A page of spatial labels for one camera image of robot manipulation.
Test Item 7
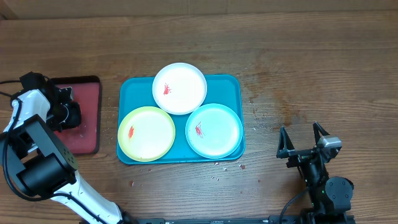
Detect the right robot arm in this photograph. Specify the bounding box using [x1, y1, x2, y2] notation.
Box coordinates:
[274, 122, 355, 223]

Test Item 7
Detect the light blue plate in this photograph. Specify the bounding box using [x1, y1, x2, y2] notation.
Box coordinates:
[185, 103, 243, 159]

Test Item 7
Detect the yellow-green plate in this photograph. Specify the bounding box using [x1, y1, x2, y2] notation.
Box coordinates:
[118, 106, 175, 162]

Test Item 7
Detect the white plate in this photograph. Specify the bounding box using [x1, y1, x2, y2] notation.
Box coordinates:
[152, 62, 207, 115]

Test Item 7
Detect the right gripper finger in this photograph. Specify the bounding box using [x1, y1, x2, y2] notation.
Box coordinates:
[277, 127, 295, 152]
[313, 122, 329, 144]

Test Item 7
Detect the black tray with red water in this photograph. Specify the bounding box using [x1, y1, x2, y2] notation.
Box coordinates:
[53, 75, 102, 155]

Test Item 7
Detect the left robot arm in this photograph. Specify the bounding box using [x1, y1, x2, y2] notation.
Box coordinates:
[1, 72, 138, 223]

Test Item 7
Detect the teal plastic serving tray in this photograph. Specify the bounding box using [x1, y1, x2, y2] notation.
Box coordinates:
[118, 74, 243, 164]

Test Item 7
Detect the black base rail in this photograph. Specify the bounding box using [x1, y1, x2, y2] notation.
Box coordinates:
[133, 214, 356, 224]

